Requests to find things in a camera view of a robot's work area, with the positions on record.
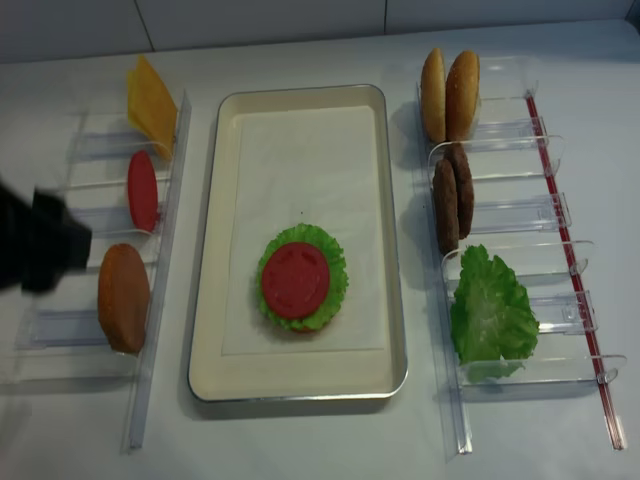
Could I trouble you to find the green lettuce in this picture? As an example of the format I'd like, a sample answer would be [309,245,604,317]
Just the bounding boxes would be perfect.
[255,223,349,331]

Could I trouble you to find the white paper tray liner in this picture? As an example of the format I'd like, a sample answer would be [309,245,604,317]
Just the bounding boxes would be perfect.
[223,107,388,355]

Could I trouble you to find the yellow cheese slices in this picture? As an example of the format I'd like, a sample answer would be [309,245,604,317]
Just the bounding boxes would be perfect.
[127,55,178,162]

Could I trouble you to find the front brown meat patty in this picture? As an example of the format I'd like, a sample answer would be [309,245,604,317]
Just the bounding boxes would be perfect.
[433,159,459,255]

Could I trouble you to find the right bun top half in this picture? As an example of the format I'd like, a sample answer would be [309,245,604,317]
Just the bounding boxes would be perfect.
[445,50,480,141]

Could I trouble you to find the brown meat patty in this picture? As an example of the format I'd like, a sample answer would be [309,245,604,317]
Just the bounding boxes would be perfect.
[433,159,459,255]
[444,142,475,239]

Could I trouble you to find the brown bun half in rack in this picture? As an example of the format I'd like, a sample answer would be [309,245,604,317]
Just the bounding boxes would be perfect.
[98,243,150,355]

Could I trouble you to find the clear right ingredient rack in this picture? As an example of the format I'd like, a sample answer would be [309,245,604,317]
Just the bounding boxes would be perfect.
[418,56,627,455]

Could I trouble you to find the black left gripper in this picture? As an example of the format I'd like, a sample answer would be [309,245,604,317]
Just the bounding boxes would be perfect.
[1,184,92,293]

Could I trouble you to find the left bun top half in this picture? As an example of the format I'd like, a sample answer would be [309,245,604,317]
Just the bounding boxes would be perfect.
[420,48,446,144]

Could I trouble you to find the clear ingredient rack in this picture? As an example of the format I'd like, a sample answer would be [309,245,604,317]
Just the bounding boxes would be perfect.
[418,56,627,455]
[1,98,193,451]

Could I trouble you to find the clear left ingredient rack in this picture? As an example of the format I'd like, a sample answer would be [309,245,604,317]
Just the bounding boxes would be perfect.
[1,98,193,451]

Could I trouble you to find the rear brown meat patty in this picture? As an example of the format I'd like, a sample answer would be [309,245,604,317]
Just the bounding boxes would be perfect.
[444,142,475,239]

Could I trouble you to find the bottom bun on tray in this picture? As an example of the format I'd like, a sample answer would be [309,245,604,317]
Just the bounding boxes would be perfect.
[291,326,321,334]

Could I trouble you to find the green lettuce leaf in rack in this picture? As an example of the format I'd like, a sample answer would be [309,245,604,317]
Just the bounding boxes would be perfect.
[450,245,540,383]

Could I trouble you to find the red rack rail strip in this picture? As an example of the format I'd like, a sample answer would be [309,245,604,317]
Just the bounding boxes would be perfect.
[526,95,627,449]

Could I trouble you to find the cream metal tray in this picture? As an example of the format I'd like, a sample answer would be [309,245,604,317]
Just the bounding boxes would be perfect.
[188,85,407,402]

